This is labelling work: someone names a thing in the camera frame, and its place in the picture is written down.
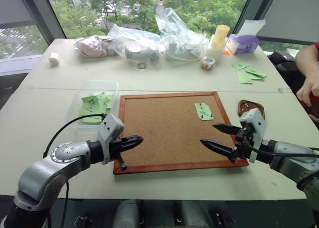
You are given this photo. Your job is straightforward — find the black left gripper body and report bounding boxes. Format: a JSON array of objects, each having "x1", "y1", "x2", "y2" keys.
[{"x1": 109, "y1": 137, "x2": 128, "y2": 171}]

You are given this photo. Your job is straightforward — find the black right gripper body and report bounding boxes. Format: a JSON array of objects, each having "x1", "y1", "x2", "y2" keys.
[{"x1": 227, "y1": 122, "x2": 258, "y2": 164}]

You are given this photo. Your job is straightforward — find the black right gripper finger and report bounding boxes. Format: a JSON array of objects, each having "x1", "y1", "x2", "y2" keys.
[
  {"x1": 199, "y1": 138, "x2": 237, "y2": 160},
  {"x1": 212, "y1": 123, "x2": 241, "y2": 136}
]

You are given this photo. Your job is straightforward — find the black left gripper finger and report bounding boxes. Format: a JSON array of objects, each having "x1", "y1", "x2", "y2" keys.
[
  {"x1": 120, "y1": 140, "x2": 144, "y2": 153},
  {"x1": 121, "y1": 134, "x2": 144, "y2": 145}
]

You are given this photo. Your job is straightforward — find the green note pinned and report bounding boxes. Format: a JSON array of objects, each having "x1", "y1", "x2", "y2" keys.
[{"x1": 194, "y1": 103, "x2": 215, "y2": 121}]

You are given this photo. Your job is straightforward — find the wood framed cork board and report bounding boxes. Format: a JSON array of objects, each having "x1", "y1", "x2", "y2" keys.
[{"x1": 112, "y1": 91, "x2": 250, "y2": 175}]

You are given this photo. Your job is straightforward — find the green paper note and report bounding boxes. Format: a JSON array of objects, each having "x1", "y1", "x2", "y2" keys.
[
  {"x1": 237, "y1": 71, "x2": 253, "y2": 85},
  {"x1": 95, "y1": 92, "x2": 115, "y2": 110},
  {"x1": 79, "y1": 95, "x2": 99, "y2": 116},
  {"x1": 82, "y1": 113, "x2": 106, "y2": 124},
  {"x1": 231, "y1": 61, "x2": 250, "y2": 71},
  {"x1": 245, "y1": 66, "x2": 268, "y2": 79}
]

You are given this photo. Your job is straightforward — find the small jar of coloured pins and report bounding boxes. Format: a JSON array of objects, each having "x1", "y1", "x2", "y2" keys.
[{"x1": 199, "y1": 56, "x2": 216, "y2": 72}]

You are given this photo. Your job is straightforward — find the bystander bare hand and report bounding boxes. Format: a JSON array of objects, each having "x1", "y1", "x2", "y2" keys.
[{"x1": 296, "y1": 73, "x2": 319, "y2": 108}]

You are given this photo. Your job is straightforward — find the brown wooden pin dish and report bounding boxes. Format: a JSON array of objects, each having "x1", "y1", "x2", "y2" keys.
[{"x1": 237, "y1": 99, "x2": 266, "y2": 119}]

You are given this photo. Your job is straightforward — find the clear plastic container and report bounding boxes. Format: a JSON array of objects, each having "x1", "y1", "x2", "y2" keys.
[{"x1": 65, "y1": 79, "x2": 120, "y2": 139}]

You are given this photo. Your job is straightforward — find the dark rounded grey shape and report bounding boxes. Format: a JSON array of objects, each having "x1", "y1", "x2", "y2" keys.
[{"x1": 111, "y1": 199, "x2": 141, "y2": 228}]

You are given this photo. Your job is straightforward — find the red item in bystander hand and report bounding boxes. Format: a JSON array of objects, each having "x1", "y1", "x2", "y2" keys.
[{"x1": 300, "y1": 93, "x2": 319, "y2": 123}]

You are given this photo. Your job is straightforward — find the purple tissue box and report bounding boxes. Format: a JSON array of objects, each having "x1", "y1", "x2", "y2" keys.
[{"x1": 225, "y1": 33, "x2": 261, "y2": 55}]

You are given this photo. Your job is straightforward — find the clear bag with grey item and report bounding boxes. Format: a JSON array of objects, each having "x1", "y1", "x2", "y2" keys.
[{"x1": 107, "y1": 23, "x2": 161, "y2": 70}]

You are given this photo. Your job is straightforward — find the yellow plastic cup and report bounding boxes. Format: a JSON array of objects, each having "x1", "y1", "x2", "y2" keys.
[{"x1": 211, "y1": 24, "x2": 231, "y2": 44}]

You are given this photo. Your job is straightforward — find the plastic bag with pink cloth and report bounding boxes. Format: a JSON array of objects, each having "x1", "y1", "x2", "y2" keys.
[{"x1": 73, "y1": 35, "x2": 118, "y2": 60}]

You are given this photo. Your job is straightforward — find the white tissue sheet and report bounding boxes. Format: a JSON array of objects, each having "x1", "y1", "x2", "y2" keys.
[{"x1": 242, "y1": 19, "x2": 267, "y2": 37}]

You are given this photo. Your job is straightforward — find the large clear plastic bag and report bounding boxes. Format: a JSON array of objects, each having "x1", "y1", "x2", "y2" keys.
[{"x1": 155, "y1": 7, "x2": 209, "y2": 62}]

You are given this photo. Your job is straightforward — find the grey window blind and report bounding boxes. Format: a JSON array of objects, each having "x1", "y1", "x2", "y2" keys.
[
  {"x1": 0, "y1": 0, "x2": 35, "y2": 29},
  {"x1": 256, "y1": 0, "x2": 319, "y2": 45}
]

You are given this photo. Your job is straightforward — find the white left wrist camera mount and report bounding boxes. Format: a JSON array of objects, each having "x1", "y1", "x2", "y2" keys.
[{"x1": 96, "y1": 113, "x2": 126, "y2": 165}]

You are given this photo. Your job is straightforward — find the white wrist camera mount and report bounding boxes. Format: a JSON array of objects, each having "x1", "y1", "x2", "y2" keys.
[
  {"x1": 238, "y1": 108, "x2": 267, "y2": 164},
  {"x1": 96, "y1": 113, "x2": 126, "y2": 165}
]

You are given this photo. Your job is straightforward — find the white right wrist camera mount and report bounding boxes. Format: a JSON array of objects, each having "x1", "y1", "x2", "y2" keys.
[{"x1": 238, "y1": 108, "x2": 267, "y2": 164}]

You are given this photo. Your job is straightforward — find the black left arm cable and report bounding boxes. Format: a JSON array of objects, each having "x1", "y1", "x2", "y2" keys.
[{"x1": 42, "y1": 113, "x2": 107, "y2": 228}]

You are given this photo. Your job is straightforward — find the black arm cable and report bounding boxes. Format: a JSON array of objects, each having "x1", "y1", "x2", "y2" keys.
[
  {"x1": 244, "y1": 135, "x2": 319, "y2": 192},
  {"x1": 42, "y1": 113, "x2": 107, "y2": 228}
]

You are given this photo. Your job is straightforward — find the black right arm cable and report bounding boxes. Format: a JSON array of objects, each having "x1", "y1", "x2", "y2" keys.
[{"x1": 244, "y1": 135, "x2": 319, "y2": 192}]

